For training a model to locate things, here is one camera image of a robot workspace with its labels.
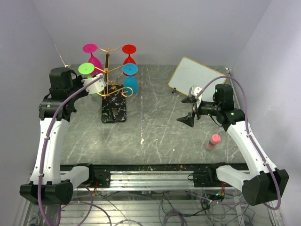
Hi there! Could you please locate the small pink bottle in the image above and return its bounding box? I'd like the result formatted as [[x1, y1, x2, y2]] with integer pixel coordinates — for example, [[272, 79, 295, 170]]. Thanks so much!
[[206, 134, 221, 150]]

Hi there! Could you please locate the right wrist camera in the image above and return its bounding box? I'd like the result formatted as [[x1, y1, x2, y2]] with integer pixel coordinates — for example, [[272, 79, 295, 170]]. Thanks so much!
[[189, 86, 203, 108]]

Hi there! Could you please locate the blue plastic wine glass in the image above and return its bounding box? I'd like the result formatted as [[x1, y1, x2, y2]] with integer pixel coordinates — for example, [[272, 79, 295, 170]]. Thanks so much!
[[122, 63, 139, 96]]

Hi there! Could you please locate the gold framed whiteboard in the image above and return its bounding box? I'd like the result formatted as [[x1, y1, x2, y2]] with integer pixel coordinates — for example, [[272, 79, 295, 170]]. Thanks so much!
[[168, 57, 227, 96]]

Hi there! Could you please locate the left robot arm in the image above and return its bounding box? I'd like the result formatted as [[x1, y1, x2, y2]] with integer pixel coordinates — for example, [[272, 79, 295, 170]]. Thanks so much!
[[20, 67, 96, 205]]

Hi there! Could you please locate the gold wine glass rack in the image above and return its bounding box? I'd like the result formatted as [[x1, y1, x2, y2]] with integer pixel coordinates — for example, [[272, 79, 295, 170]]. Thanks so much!
[[95, 47, 132, 124]]

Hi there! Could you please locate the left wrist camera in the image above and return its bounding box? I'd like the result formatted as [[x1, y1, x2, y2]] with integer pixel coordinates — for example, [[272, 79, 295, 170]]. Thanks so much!
[[81, 73, 106, 95]]

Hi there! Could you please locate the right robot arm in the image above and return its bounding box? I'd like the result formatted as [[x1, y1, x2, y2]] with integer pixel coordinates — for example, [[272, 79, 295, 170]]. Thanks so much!
[[177, 84, 289, 206]]

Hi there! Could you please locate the red plastic wine glass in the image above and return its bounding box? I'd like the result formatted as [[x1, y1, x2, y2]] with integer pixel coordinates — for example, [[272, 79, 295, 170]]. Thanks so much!
[[122, 44, 136, 65]]

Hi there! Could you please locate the aluminium frame rail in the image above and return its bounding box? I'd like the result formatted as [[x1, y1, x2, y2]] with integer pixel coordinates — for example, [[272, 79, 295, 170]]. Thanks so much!
[[24, 170, 275, 191]]

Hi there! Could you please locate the green plastic wine glass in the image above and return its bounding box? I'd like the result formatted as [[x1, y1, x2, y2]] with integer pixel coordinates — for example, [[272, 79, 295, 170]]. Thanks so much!
[[78, 63, 95, 79]]

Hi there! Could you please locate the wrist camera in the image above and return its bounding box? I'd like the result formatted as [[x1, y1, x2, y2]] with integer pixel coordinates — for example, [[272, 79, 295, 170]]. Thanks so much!
[[81, 73, 106, 95], [189, 86, 203, 108]]

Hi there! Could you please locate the pink plastic wine glass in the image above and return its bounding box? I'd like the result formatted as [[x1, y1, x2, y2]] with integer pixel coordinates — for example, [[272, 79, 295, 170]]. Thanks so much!
[[82, 43, 103, 76]]

